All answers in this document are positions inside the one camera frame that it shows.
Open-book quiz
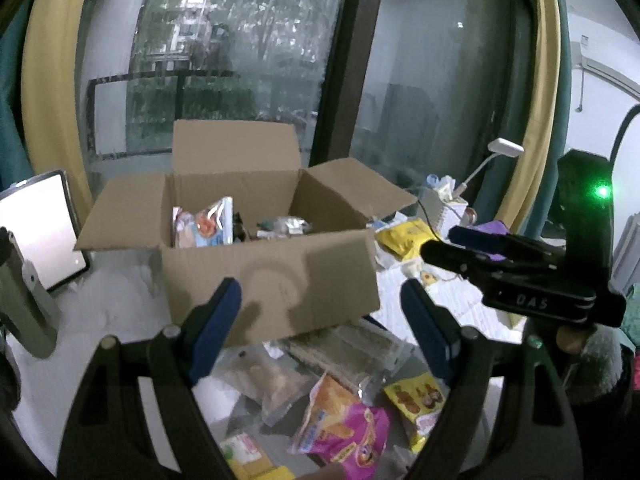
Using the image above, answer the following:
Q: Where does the magenta snack bag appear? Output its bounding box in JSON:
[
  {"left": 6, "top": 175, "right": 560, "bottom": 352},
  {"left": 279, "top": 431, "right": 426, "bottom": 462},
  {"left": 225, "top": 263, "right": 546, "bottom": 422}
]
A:
[{"left": 288, "top": 374, "right": 390, "bottom": 480}]

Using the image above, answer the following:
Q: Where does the white red snack bag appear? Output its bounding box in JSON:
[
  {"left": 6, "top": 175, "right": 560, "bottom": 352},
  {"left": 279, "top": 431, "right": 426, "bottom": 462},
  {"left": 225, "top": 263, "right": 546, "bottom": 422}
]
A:
[{"left": 256, "top": 216, "right": 312, "bottom": 238}]

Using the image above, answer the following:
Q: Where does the purple cloth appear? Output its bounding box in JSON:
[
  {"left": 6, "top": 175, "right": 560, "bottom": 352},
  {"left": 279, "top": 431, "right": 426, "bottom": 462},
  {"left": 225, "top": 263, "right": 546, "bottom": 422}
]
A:
[{"left": 473, "top": 220, "right": 510, "bottom": 235}]

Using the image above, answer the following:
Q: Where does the white perforated basket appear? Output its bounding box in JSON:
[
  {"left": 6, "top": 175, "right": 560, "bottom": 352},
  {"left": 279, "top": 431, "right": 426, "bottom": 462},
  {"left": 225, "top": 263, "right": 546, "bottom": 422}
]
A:
[{"left": 418, "top": 188, "right": 469, "bottom": 240}]

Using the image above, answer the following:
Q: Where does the yellow red snack bag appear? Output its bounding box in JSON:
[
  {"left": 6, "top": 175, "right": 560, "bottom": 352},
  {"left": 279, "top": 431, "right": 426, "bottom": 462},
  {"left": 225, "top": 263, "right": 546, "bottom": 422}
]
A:
[{"left": 383, "top": 372, "right": 446, "bottom": 454}]

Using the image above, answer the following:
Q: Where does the beige snack bag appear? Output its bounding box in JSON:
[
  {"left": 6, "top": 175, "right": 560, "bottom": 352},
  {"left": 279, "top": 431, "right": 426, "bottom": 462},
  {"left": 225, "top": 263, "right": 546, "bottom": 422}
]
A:
[{"left": 283, "top": 318, "right": 414, "bottom": 403}]

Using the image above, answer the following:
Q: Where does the yellow plastic bag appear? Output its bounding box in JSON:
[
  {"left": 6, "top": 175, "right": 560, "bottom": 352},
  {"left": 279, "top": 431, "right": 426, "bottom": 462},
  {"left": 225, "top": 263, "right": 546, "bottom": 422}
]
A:
[{"left": 375, "top": 218, "right": 440, "bottom": 261}]

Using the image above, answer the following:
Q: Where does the clear plastic snack bag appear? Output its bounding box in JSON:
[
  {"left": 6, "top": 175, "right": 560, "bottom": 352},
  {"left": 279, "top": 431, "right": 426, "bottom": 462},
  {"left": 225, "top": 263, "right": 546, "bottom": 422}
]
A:
[{"left": 214, "top": 344, "right": 314, "bottom": 427}]

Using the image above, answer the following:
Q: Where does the white desk lamp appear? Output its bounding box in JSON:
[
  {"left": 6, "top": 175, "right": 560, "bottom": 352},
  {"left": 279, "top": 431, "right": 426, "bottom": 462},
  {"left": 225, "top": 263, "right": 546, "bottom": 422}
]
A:
[{"left": 452, "top": 138, "right": 525, "bottom": 198}]

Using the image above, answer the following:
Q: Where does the brown cardboard box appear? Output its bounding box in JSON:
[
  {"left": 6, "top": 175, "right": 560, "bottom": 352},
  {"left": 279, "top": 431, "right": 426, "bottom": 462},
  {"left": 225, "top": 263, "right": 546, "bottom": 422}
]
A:
[{"left": 77, "top": 120, "right": 414, "bottom": 346}]

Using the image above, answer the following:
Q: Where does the steel thermos bottle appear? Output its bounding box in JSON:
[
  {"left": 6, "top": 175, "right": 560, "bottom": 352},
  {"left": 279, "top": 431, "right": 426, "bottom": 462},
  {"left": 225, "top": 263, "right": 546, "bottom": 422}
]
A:
[{"left": 1, "top": 228, "right": 61, "bottom": 359}]

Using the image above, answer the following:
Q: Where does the white tablet screen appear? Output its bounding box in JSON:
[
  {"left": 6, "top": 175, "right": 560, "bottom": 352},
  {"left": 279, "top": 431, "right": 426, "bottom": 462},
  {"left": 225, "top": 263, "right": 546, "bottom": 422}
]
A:
[{"left": 1, "top": 170, "right": 90, "bottom": 292}]

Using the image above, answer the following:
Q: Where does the yellow curtain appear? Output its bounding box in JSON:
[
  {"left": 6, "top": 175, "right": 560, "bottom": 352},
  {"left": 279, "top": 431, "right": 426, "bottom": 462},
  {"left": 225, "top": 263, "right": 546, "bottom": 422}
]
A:
[{"left": 21, "top": 0, "right": 93, "bottom": 220}]

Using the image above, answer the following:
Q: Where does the black cable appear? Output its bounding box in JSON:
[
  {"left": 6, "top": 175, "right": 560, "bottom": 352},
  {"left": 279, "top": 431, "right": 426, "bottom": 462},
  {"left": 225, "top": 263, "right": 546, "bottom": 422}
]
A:
[{"left": 606, "top": 104, "right": 640, "bottom": 181}]

